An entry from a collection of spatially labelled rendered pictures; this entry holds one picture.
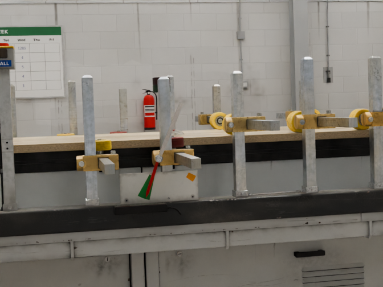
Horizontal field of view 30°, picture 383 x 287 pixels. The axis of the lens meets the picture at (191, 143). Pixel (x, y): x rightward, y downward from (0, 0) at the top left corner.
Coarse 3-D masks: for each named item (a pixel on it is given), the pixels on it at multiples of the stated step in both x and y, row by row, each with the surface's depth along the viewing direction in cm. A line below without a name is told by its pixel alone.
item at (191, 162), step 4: (176, 156) 233; (180, 156) 225; (184, 156) 219; (188, 156) 218; (192, 156) 218; (176, 160) 233; (180, 160) 226; (184, 160) 219; (188, 160) 212; (192, 160) 208; (196, 160) 208; (200, 160) 209; (184, 164) 219; (188, 164) 213; (192, 164) 208; (196, 164) 209; (200, 164) 209; (192, 168) 208; (196, 168) 209; (200, 168) 209
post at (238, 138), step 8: (232, 72) 241; (240, 72) 240; (232, 80) 240; (240, 80) 240; (232, 88) 241; (240, 88) 240; (232, 96) 241; (240, 96) 240; (232, 104) 242; (240, 104) 240; (232, 112) 242; (240, 112) 240; (232, 136) 244; (240, 136) 241; (240, 144) 241; (240, 152) 241; (240, 160) 241; (240, 168) 241; (240, 176) 241; (240, 184) 241
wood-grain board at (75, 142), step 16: (288, 128) 314; (336, 128) 295; (352, 128) 289; (16, 144) 251; (32, 144) 246; (48, 144) 247; (64, 144) 248; (80, 144) 249; (112, 144) 251; (128, 144) 252; (144, 144) 253; (192, 144) 257; (208, 144) 258
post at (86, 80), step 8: (88, 80) 230; (88, 88) 230; (88, 96) 230; (88, 104) 230; (88, 112) 231; (88, 120) 231; (88, 128) 231; (88, 136) 231; (88, 144) 231; (88, 152) 231; (88, 176) 231; (96, 176) 232; (88, 184) 232; (96, 184) 232; (88, 192) 232; (96, 192) 232
